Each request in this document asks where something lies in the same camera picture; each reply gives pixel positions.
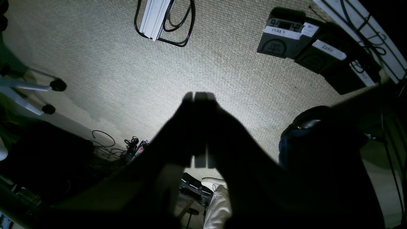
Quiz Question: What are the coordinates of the white sneaker shoe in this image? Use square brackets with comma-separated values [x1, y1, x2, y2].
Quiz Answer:
[201, 177, 228, 191]

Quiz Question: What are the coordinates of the grey foot pedal start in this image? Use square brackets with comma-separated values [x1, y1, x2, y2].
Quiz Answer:
[257, 17, 322, 59]

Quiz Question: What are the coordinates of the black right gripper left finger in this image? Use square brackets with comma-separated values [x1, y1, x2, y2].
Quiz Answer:
[127, 92, 194, 178]

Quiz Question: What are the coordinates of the black foot pedal zero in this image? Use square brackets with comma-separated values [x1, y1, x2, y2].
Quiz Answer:
[294, 27, 381, 95]

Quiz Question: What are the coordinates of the black cable loop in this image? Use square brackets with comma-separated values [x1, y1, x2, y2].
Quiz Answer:
[134, 0, 196, 47]

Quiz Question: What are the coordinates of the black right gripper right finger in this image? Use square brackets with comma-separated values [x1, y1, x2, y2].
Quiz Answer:
[195, 92, 286, 191]

